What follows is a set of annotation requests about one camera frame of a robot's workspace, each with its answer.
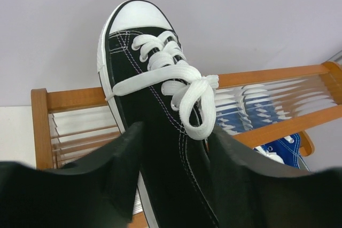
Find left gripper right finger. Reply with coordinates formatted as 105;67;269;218
208;126;341;227

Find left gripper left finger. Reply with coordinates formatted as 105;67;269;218
1;122;144;227

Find blue sneaker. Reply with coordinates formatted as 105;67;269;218
245;84;309;171
215;84;255;135

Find black sneaker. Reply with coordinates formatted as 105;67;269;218
97;0;219;227

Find orange wooden shoe shelf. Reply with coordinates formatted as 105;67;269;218
31;59;341;227

